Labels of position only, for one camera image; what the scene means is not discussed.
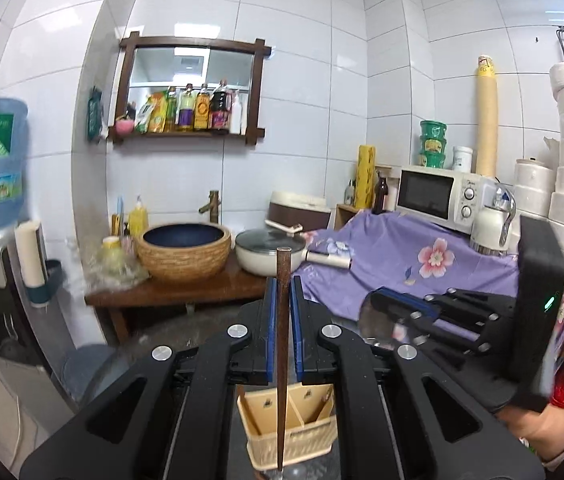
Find brown wooden chopstick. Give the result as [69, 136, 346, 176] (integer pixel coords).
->
[276, 247, 292, 471]

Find steel spoon wooden handle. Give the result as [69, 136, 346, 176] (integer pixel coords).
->
[358, 295, 427, 350]

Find person hand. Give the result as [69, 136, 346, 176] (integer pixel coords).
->
[497, 404, 564, 470]

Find white pan with lid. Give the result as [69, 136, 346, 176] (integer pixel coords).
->
[234, 229, 352, 278]

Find dark wooden counter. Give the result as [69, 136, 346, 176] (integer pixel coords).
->
[84, 252, 266, 344]

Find purple floral cloth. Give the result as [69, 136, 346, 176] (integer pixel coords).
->
[294, 209, 564, 356]

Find brown white rice cooker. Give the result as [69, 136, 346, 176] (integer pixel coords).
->
[267, 191, 331, 232]

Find brass faucet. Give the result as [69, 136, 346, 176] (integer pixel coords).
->
[198, 190, 221, 223]

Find yellow foil roll box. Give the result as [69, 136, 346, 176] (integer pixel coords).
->
[355, 145, 375, 209]

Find woven basin sink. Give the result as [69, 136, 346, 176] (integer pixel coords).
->
[136, 223, 231, 283]

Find brown glass bottle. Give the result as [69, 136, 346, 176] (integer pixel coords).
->
[372, 174, 388, 214]

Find white electric kettle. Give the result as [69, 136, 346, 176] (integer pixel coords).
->
[470, 184, 517, 257]

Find white microwave oven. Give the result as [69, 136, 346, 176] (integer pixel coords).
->
[396, 166, 498, 234]

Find cream perforated utensil holder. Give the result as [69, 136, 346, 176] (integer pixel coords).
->
[236, 384, 337, 471]

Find yellow soap bottle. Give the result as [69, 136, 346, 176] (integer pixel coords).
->
[128, 196, 148, 240]

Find white jar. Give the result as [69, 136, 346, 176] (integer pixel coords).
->
[452, 146, 473, 174]

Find green instant noodle cups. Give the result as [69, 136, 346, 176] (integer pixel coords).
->
[419, 120, 447, 169]

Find clear plastic bag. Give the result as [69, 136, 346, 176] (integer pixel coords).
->
[65, 236, 150, 296]

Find round glass table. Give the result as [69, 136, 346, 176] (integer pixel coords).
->
[79, 303, 274, 411]

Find white squeeze bottle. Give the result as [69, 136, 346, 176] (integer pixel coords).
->
[229, 91, 242, 134]

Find dark soy sauce bottle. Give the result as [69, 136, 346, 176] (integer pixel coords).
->
[209, 79, 231, 132]

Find yellow label oil bottle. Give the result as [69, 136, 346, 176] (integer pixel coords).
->
[193, 84, 210, 130]

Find yellow snack bag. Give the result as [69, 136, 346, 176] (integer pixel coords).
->
[148, 91, 168, 133]

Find purple label bottle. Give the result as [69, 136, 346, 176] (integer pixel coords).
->
[178, 84, 195, 131]

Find green bottle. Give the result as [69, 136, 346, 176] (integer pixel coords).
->
[164, 87, 178, 131]

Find tall beige paper cup stack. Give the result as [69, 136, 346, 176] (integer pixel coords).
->
[476, 55, 499, 178]

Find pink small bowl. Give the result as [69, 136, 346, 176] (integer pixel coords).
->
[114, 117, 134, 136]

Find paper cup stack holder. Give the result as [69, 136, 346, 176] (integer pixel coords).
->
[14, 221, 63, 309]

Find green hanging packet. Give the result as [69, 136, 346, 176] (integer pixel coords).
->
[87, 86, 103, 142]

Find water dispenser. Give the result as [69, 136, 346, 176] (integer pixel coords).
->
[0, 232, 75, 411]

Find dark wooden wall shelf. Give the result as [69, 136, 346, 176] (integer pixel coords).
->
[107, 32, 272, 146]

